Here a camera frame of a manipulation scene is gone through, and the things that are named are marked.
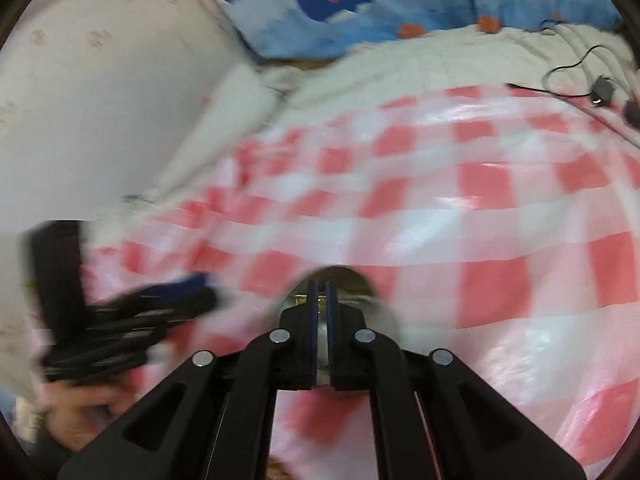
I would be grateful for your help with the person's left forearm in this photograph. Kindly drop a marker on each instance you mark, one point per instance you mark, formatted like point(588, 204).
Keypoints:
point(50, 460)

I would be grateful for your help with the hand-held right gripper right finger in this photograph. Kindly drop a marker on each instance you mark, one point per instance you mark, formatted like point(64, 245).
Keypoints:
point(331, 320)

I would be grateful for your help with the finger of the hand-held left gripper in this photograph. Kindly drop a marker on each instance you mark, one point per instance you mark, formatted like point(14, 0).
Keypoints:
point(185, 307)
point(170, 287)

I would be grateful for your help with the red white checkered plastic sheet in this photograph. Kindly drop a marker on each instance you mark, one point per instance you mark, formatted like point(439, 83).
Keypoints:
point(450, 220)

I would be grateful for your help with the round metal tin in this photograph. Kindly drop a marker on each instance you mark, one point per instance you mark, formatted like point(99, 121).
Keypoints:
point(375, 305)

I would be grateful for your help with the small black plug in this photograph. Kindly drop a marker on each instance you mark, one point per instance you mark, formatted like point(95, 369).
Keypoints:
point(633, 112)

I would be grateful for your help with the blue whale pattern pillow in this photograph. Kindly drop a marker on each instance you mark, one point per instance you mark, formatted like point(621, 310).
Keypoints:
point(380, 5)

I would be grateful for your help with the black power adapter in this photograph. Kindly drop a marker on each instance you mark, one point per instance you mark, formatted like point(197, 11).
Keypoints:
point(601, 91)

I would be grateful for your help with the person's left hand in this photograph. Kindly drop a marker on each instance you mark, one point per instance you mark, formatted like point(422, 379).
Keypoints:
point(85, 410)

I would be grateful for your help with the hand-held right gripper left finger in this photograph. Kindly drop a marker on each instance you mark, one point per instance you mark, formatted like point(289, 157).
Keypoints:
point(312, 320)

